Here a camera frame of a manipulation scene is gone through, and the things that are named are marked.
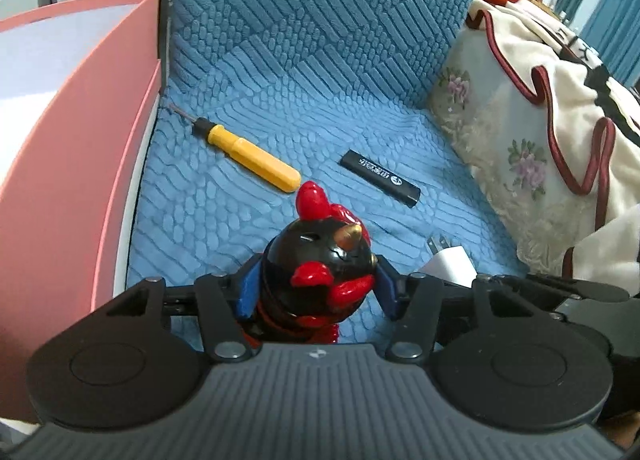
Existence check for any yellow handled screwdriver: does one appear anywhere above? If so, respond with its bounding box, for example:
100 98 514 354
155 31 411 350
168 104 302 194

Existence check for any blue textured sofa cover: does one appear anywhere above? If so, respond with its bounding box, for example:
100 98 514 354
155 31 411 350
126 0 526 286

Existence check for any pink cardboard box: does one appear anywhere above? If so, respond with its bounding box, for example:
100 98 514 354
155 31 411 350
1 0 162 421

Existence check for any black lighter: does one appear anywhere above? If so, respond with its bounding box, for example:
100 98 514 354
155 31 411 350
340 150 421 208

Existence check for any white USB wall charger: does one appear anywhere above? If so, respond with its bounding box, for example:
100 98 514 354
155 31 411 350
420 236 477 288

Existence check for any blue curtain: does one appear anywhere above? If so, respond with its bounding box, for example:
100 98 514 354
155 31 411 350
580 0 640 87

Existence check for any cream blanket with red trim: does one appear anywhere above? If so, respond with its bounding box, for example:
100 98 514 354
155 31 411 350
442 0 639 295

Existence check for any red black lion figurine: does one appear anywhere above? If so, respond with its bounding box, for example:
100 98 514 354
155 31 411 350
241 181 378 347

